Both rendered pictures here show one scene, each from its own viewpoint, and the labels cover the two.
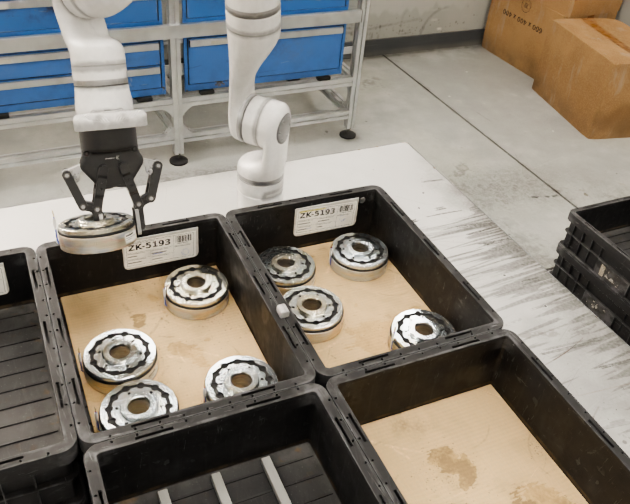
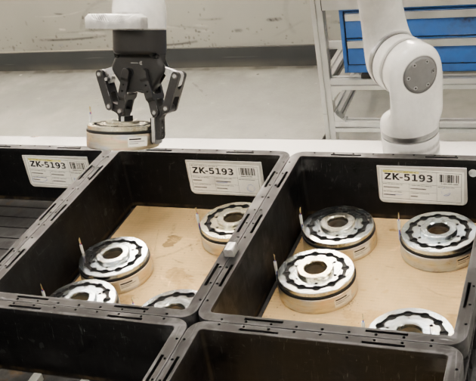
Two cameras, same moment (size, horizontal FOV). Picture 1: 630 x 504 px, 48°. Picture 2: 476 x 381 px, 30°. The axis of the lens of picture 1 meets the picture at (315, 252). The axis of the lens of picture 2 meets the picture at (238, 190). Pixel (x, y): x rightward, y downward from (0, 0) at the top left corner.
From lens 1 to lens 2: 74 cm
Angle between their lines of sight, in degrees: 44
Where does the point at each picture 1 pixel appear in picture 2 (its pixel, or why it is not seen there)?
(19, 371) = not seen: hidden behind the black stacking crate
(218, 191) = not seen: hidden behind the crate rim
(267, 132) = (390, 75)
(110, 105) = (128, 9)
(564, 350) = not seen: outside the picture
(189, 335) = (196, 266)
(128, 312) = (171, 232)
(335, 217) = (435, 188)
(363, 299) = (401, 288)
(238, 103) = (371, 39)
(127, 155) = (149, 62)
